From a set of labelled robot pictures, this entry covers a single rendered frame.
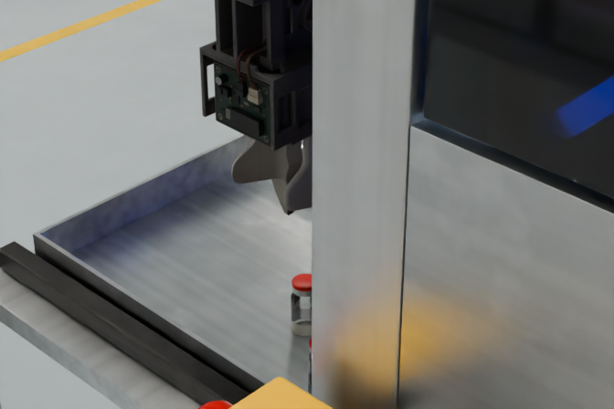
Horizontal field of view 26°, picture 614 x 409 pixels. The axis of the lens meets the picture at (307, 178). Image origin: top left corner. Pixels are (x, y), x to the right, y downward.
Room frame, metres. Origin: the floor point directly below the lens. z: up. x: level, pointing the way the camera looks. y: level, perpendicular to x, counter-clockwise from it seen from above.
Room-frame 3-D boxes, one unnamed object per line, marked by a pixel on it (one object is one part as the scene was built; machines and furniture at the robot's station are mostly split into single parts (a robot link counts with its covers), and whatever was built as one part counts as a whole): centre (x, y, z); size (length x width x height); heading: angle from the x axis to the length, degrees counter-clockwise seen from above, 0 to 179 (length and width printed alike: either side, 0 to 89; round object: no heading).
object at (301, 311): (0.83, 0.00, 0.90); 0.02 x 0.02 x 0.04
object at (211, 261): (0.89, 0.01, 0.90); 0.34 x 0.26 x 0.04; 46
